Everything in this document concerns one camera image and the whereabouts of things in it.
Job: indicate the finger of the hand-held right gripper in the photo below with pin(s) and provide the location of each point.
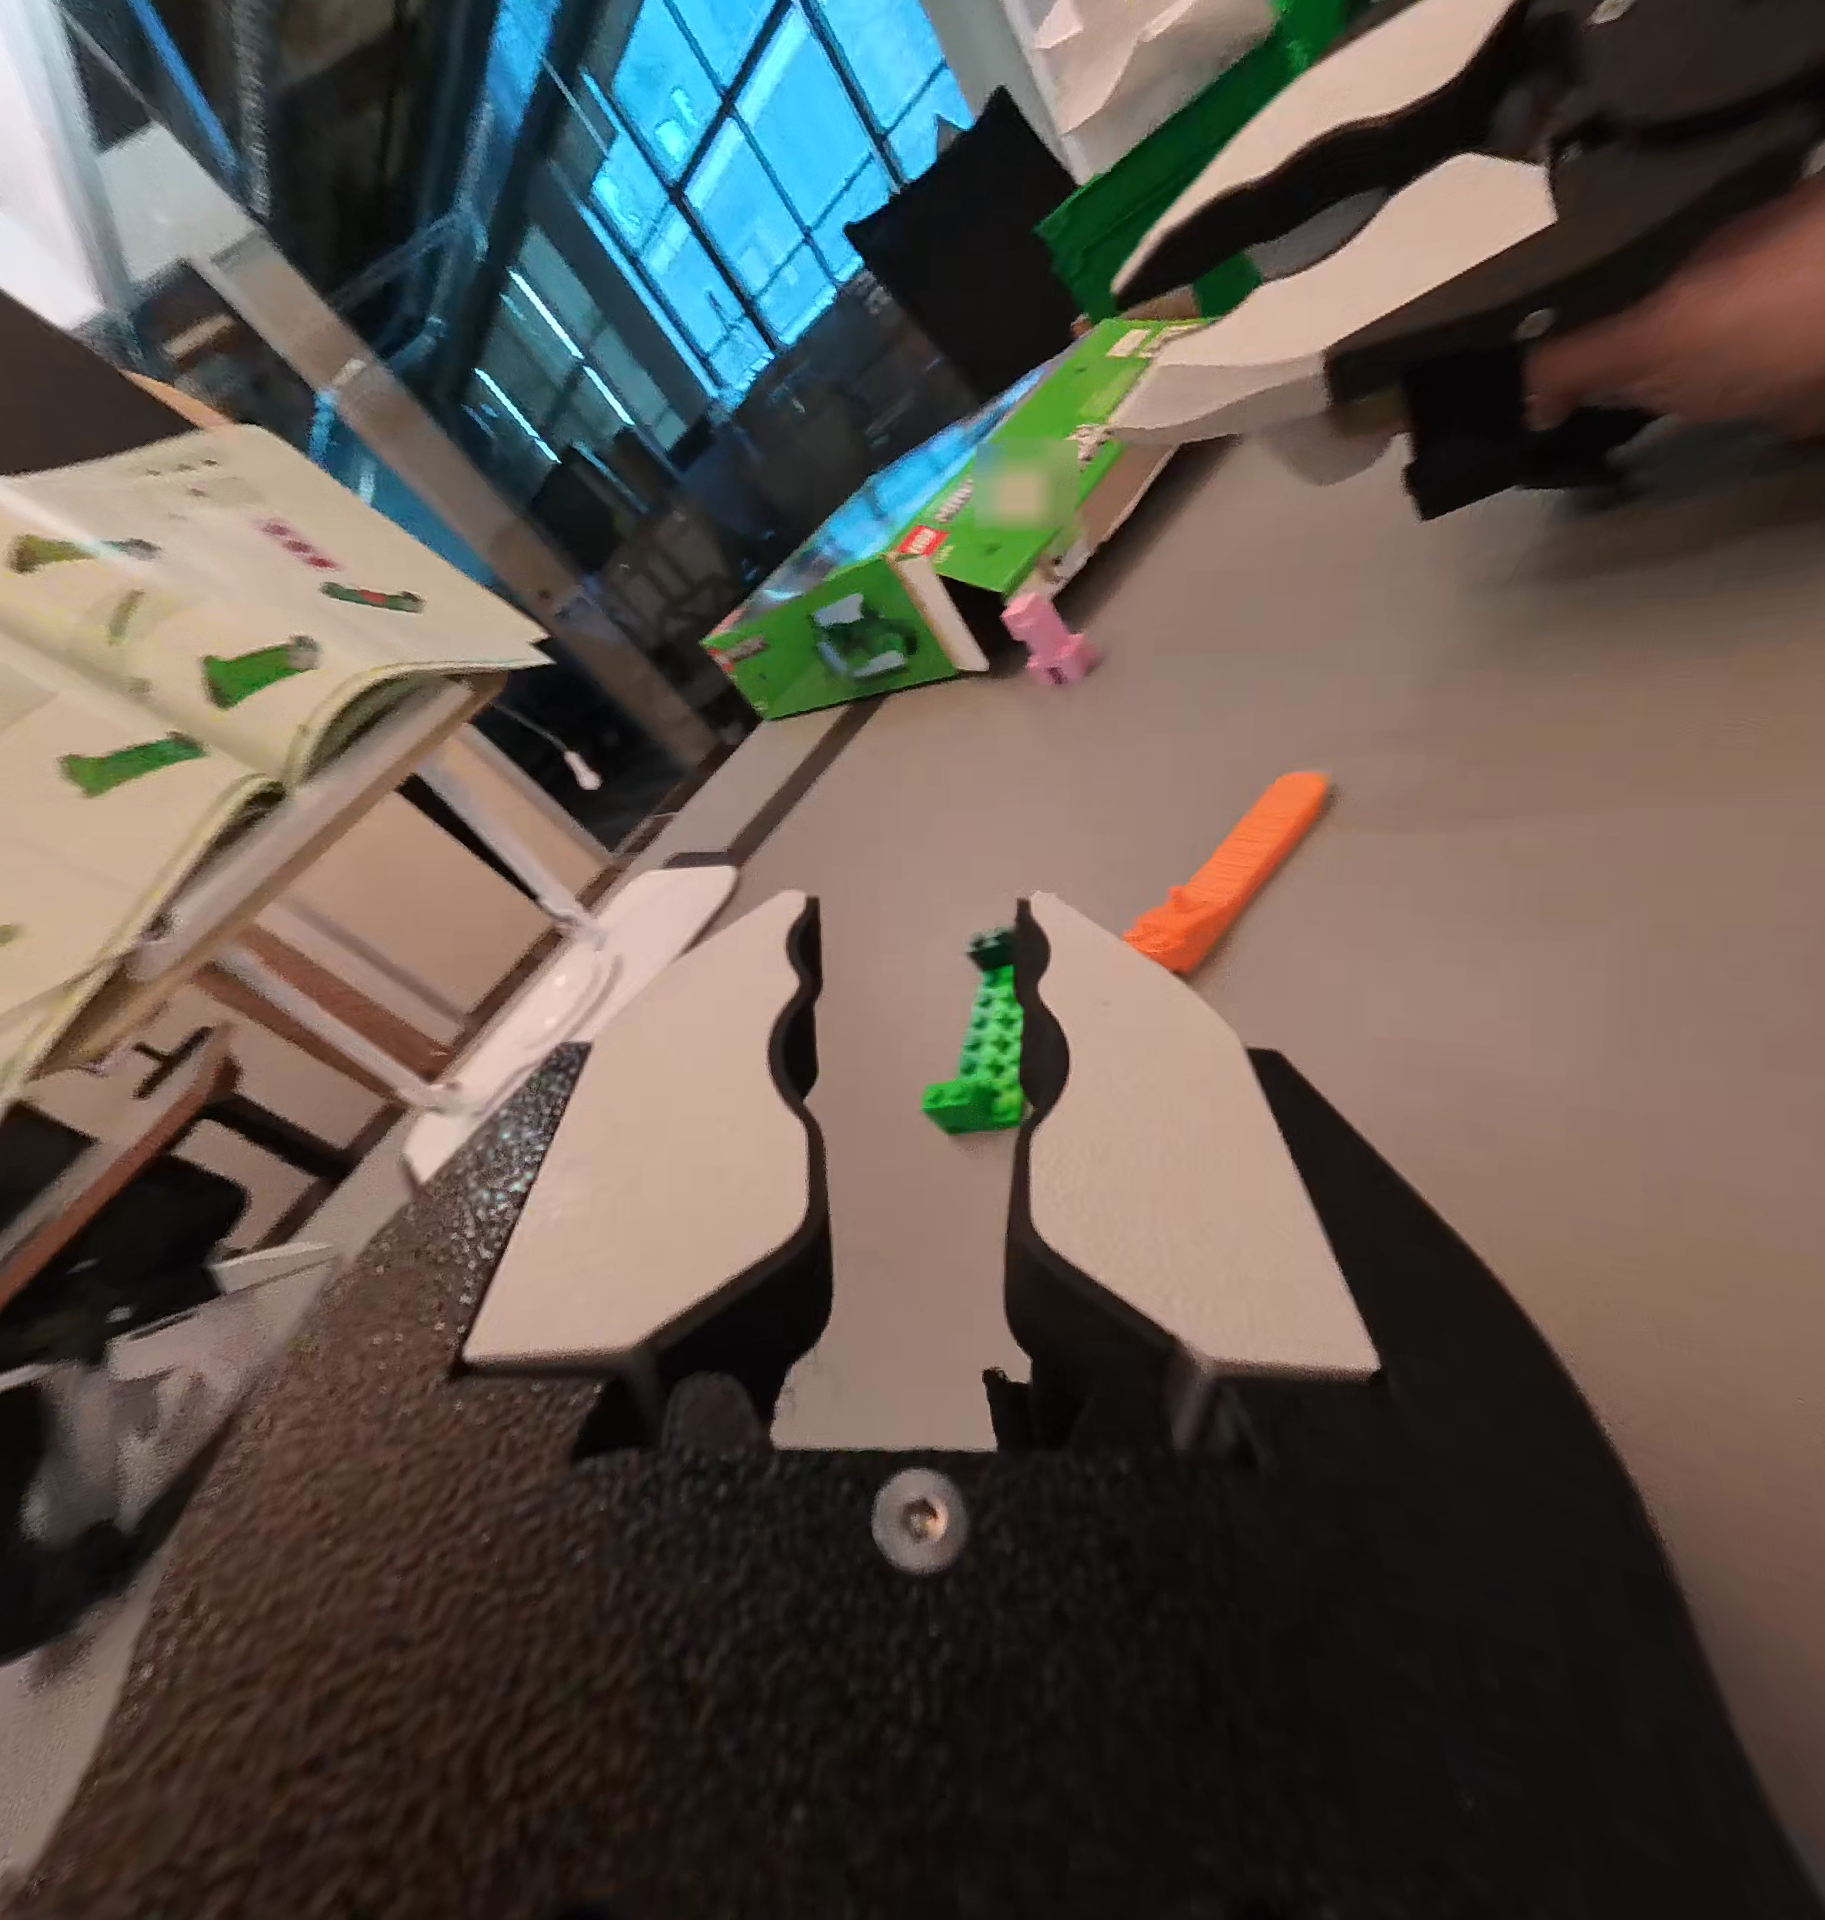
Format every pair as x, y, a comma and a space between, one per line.
1349, 105
1378, 286

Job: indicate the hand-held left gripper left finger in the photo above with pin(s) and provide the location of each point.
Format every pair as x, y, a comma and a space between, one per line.
658, 1185

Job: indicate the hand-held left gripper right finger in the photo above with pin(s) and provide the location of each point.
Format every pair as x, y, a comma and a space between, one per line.
1184, 1201

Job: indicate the green lego plate assembly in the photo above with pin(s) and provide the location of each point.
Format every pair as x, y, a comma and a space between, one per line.
989, 1066

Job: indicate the dark green lego piece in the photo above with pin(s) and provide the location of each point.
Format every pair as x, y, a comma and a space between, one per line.
991, 947

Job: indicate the orange lego brick separator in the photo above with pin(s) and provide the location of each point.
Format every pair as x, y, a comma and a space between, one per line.
1229, 878

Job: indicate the pink lego pig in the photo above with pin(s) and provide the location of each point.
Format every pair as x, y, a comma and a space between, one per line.
1050, 641

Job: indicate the green lego box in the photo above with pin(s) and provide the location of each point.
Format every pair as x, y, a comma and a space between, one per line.
854, 630

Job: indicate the lego instruction booklet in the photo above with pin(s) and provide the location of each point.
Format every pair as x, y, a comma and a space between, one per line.
177, 720

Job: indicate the person's right hand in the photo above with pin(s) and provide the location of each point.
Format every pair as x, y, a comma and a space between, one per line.
1752, 331

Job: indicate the white paper bags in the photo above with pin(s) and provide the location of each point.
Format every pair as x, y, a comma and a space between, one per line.
1139, 53

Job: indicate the white book stand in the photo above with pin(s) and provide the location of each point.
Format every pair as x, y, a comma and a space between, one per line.
553, 990

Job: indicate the green plastic bins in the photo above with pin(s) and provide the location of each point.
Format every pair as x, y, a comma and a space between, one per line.
1139, 211

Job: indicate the large paned window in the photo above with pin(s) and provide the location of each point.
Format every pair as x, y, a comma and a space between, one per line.
748, 180

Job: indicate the white and black device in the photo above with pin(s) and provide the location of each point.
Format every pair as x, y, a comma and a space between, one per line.
101, 1426

